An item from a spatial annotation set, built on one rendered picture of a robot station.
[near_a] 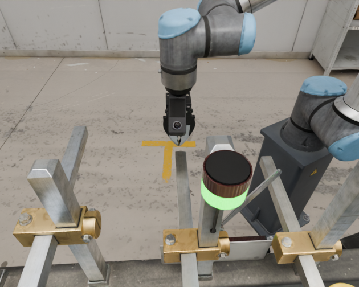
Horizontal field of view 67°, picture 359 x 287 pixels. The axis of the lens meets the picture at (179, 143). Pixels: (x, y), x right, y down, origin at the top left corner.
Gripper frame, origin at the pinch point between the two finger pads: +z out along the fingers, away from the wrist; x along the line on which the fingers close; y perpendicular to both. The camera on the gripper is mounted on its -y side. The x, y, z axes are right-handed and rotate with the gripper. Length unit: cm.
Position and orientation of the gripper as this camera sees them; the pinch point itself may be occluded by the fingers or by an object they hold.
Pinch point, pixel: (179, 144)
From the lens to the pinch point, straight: 82.1
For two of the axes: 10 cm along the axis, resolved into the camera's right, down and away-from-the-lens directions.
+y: -0.5, -6.9, 7.2
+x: -10.0, 0.4, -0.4
